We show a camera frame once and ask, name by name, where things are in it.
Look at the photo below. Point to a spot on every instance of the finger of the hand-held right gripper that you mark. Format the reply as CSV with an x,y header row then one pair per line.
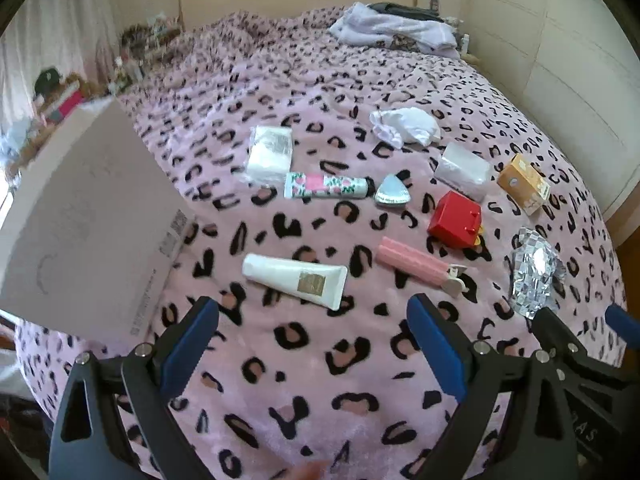
x,y
552,332
622,322

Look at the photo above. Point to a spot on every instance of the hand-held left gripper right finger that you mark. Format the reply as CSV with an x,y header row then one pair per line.
x,y
440,350

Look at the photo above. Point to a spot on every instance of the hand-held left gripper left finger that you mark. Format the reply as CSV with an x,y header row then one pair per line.
x,y
190,345

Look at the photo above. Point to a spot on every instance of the white cream tube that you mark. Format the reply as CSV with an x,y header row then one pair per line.
x,y
290,277

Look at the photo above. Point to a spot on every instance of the red toy box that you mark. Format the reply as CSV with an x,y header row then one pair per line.
x,y
452,220

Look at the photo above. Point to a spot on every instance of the yellow tissue packet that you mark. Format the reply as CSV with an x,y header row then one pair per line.
x,y
520,180

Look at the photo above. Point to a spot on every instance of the white cardboard box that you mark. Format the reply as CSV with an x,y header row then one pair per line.
x,y
90,210

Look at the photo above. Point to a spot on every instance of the shiny silver foil packet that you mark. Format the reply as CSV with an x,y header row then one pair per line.
x,y
535,270

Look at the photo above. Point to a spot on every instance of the pink ribbed stick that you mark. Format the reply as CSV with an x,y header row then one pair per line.
x,y
410,260

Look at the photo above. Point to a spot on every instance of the silver triangular puff case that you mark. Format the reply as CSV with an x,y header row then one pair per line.
x,y
392,194

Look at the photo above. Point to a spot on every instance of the clear plastic packet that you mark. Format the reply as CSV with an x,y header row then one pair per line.
x,y
462,170

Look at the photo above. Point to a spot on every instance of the floral hand cream tube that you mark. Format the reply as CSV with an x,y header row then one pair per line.
x,y
325,186

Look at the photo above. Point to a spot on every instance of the clear cotton pad packet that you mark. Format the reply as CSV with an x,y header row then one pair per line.
x,y
270,155

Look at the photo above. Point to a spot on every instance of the crumpled white cloth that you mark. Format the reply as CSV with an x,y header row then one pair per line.
x,y
405,124

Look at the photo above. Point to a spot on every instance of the pale blue cloth pile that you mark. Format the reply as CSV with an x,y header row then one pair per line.
x,y
12,142

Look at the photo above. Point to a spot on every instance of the pink storage box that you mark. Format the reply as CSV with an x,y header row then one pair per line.
x,y
65,103

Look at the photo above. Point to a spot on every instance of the pink leopard print blanket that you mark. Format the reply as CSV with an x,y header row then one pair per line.
x,y
300,85

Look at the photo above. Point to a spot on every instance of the brown plush toy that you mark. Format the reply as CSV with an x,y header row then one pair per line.
x,y
76,81

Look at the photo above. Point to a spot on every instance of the dark green cap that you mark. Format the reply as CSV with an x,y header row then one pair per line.
x,y
47,79

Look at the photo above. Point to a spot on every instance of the cluttered cosmetics shelf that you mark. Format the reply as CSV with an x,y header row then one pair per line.
x,y
150,35

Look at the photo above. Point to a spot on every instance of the lavender clothes pile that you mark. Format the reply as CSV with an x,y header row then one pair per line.
x,y
380,27

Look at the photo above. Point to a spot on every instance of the dark grey folded garment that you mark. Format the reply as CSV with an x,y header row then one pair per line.
x,y
400,9

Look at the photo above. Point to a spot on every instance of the sheer pink curtain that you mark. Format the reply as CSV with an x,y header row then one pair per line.
x,y
60,25

